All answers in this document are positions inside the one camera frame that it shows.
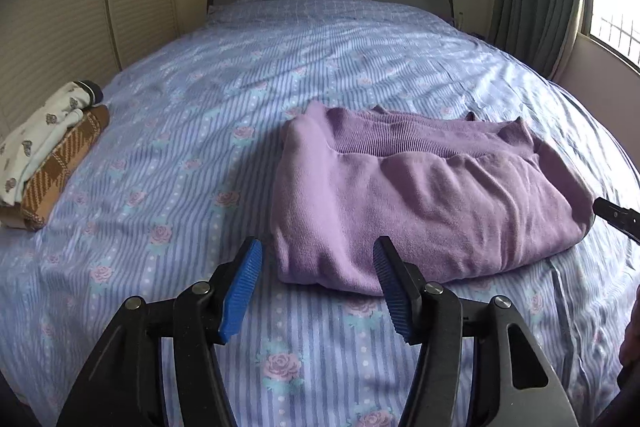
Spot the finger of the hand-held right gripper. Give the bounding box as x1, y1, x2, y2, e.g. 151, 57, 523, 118
592, 197, 640, 248

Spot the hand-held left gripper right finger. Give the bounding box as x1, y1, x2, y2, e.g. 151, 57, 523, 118
372, 235, 581, 427

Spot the white louvered wardrobe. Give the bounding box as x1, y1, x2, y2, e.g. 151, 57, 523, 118
0, 0, 176, 132

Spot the purple sweatshirt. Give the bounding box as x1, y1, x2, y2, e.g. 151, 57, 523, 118
270, 101, 596, 298

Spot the blue floral striped duvet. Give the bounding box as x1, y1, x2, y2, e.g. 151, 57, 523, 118
0, 0, 640, 427

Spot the brown plaid folded garment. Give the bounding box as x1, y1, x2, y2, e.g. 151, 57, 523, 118
0, 104, 111, 233

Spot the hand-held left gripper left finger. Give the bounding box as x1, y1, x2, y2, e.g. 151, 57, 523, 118
56, 237, 264, 427

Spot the white printed folded garment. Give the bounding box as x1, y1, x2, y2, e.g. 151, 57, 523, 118
0, 79, 103, 208

